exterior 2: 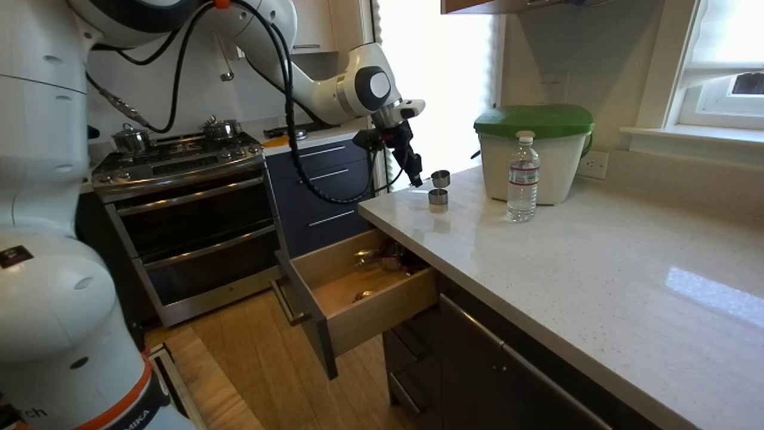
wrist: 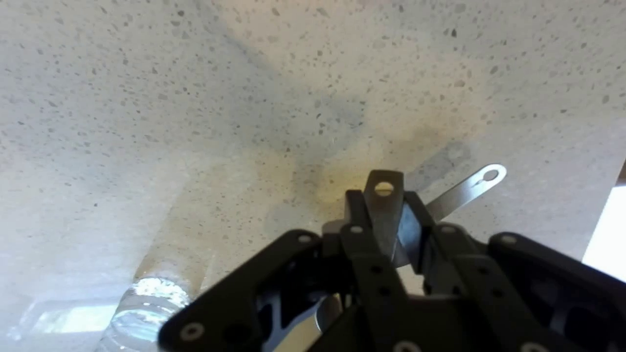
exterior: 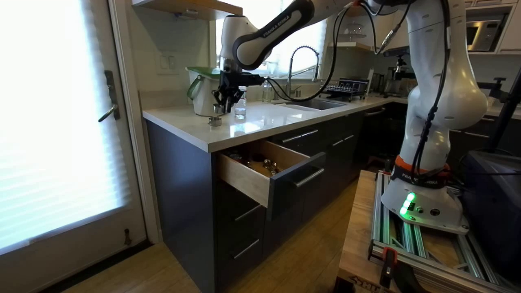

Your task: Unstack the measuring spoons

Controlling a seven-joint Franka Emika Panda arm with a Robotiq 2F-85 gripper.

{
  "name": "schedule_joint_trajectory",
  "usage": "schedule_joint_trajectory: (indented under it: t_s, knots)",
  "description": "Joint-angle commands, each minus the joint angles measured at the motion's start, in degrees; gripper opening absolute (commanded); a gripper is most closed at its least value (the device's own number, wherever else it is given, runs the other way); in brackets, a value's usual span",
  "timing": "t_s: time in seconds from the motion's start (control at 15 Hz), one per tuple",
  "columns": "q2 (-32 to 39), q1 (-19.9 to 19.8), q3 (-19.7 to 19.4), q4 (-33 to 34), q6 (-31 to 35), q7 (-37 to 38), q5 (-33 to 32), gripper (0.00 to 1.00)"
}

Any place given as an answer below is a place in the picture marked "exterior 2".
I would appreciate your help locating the steel spoon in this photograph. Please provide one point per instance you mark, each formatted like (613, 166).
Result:
(362, 295)

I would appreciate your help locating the steel pot with lid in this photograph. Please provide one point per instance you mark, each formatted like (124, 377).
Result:
(221, 128)
(131, 140)

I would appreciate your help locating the window with white blind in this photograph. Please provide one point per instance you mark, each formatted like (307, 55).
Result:
(439, 83)

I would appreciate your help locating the dark cabinet door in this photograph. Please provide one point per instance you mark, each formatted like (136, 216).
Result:
(477, 382)

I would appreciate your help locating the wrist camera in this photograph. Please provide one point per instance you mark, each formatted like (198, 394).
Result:
(365, 139)

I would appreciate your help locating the white bin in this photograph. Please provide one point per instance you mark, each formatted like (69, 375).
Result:
(537, 167)

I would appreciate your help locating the orange cloth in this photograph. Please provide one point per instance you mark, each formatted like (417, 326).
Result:
(276, 142)

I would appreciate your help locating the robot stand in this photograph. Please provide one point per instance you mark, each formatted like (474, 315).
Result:
(179, 388)

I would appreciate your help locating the white wall cabinet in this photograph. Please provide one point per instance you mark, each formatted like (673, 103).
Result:
(313, 27)

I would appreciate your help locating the white wall socket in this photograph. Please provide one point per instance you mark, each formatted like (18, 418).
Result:
(592, 165)

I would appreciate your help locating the steel measuring cup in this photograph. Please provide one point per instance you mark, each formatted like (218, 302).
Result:
(437, 197)
(440, 178)

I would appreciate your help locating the clear plastic water bottle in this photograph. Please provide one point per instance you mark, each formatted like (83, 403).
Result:
(523, 179)

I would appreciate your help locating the green bin lid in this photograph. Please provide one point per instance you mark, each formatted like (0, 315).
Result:
(534, 120)

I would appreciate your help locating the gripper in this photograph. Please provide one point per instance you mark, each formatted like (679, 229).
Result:
(401, 140)

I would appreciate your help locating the heap of steel utensils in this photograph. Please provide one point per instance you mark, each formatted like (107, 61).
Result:
(385, 257)

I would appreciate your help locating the hanging steel ladle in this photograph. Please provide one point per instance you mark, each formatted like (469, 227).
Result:
(225, 63)

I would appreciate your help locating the steel stove with oven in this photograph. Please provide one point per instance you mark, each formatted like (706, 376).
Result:
(191, 227)

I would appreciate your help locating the wooden drawer with dark front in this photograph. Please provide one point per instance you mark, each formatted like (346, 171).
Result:
(370, 304)

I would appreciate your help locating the dark lower drawer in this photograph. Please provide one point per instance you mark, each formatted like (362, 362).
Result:
(412, 370)

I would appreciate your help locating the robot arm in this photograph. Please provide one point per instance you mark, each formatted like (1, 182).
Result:
(54, 286)

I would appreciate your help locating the dark blue drawer cabinet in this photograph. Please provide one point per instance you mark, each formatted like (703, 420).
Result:
(325, 197)

